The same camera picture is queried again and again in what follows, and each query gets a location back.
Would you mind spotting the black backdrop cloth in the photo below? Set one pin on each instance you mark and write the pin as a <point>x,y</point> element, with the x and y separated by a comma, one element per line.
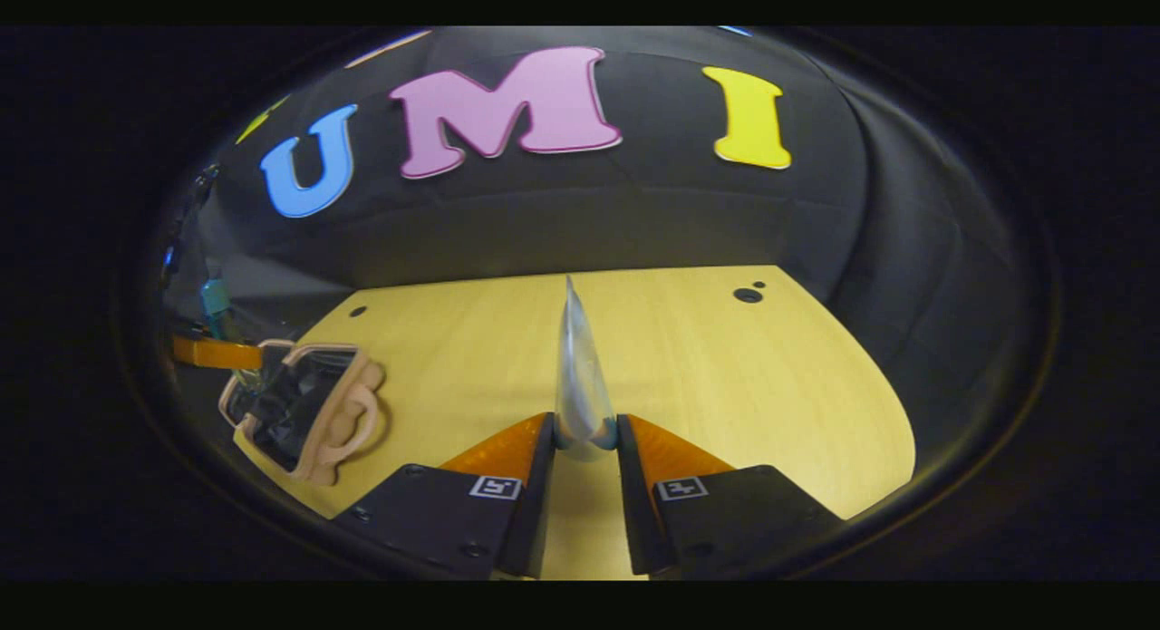
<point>634,222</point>

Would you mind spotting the blue squeeze tube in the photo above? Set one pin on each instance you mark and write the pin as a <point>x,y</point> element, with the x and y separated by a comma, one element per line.
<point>582,376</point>

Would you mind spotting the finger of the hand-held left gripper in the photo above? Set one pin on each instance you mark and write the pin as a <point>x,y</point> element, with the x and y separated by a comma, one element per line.
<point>217,352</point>

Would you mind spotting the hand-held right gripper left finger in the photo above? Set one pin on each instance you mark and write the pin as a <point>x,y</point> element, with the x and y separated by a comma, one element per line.
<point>542,494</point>

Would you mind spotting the pink suitcase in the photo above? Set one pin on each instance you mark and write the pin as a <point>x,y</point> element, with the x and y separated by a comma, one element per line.
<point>340,421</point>

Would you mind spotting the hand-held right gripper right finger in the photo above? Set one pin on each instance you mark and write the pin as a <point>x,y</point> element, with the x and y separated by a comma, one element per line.
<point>630,494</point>

